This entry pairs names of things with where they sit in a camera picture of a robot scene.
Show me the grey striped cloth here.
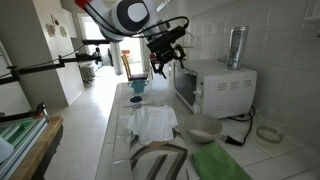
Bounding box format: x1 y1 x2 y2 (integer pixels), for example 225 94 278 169
128 128 194 180

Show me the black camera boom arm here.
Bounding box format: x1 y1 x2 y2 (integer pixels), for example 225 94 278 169
0 39 111 86

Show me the white crumpled cloth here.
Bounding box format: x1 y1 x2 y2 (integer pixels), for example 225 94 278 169
119 104 179 146

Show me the glass microwave door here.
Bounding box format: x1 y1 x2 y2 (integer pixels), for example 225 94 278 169
171 61 201 108

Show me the black power cord with plug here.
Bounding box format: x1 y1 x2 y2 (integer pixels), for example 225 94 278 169
219 105 257 147

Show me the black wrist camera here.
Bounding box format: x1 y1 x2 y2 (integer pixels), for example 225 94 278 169
146 25 188 51

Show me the white basket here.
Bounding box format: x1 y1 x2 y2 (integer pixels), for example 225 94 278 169
79 63 96 84

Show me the small wall ornament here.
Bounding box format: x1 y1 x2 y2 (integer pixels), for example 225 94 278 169
50 14 60 27
45 23 57 38
59 25 68 38

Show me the red tape on arm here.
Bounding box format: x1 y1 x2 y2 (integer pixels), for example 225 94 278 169
73 0 93 9

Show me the white microwave oven body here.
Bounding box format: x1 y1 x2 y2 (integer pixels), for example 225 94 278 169
169 59 258 120

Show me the wooden table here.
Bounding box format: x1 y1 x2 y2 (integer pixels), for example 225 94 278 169
9 114 64 180

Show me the black table clamp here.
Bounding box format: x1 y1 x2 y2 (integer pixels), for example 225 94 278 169
0 101 49 124

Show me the teal plastic cup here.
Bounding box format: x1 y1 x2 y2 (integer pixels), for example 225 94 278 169
127 79 150 94

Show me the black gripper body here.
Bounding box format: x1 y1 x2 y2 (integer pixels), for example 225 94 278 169
153 39 183 66

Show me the green cloth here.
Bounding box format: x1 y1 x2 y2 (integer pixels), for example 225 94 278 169
190 141 253 180

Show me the white ceramic bowl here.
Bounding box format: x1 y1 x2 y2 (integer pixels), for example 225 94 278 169
181 113 223 145

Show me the thin black camera cable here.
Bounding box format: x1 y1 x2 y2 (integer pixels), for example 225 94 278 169
83 6 191 38

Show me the wooden chair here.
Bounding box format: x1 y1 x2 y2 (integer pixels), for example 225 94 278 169
120 54 149 83

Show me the white wall cabinet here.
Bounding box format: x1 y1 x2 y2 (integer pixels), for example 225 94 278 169
156 0 241 18

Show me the translucent pitcher with red lid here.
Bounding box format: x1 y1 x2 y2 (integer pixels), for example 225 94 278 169
149 53 171 93

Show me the aluminium frame rail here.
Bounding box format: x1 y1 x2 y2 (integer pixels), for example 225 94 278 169
0 114 49 180

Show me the tall metal can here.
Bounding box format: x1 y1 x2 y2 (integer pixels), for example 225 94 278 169
226 25 250 70

